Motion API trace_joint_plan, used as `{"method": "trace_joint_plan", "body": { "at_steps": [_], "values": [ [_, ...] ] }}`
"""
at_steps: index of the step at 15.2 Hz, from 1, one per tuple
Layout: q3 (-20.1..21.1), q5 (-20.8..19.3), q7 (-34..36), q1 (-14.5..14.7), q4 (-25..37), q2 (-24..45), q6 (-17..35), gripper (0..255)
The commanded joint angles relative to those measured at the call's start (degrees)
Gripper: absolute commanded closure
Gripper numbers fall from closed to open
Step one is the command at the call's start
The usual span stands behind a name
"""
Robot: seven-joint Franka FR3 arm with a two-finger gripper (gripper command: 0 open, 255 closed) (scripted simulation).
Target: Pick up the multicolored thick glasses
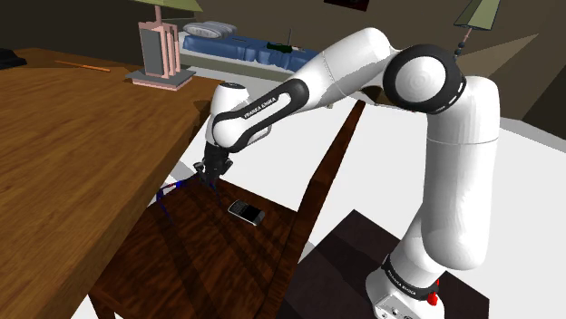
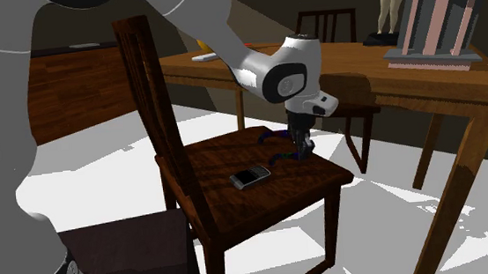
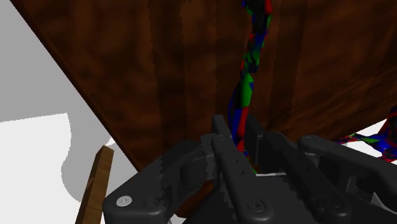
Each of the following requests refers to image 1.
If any black mobile phone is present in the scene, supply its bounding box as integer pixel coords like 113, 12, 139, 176
227, 198, 267, 227

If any bed with blue cover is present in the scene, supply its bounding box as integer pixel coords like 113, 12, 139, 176
178, 20, 322, 83

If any pink grey table lamp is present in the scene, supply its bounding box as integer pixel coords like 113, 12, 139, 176
124, 0, 204, 92

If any brown wooden desk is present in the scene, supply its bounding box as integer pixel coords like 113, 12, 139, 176
0, 47, 224, 319

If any dark robot stand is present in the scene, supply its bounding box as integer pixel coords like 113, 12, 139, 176
276, 208, 491, 319

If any orange pencil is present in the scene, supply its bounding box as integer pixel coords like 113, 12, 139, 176
54, 59, 112, 73

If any black flat thing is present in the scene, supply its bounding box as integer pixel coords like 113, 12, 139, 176
0, 47, 28, 71

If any green shade beaded lamp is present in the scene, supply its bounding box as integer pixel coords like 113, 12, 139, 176
453, 0, 503, 60

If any blue wire frame thing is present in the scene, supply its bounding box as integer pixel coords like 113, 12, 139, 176
154, 178, 223, 222

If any dark wall picture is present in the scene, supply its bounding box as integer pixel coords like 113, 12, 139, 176
323, 0, 371, 14

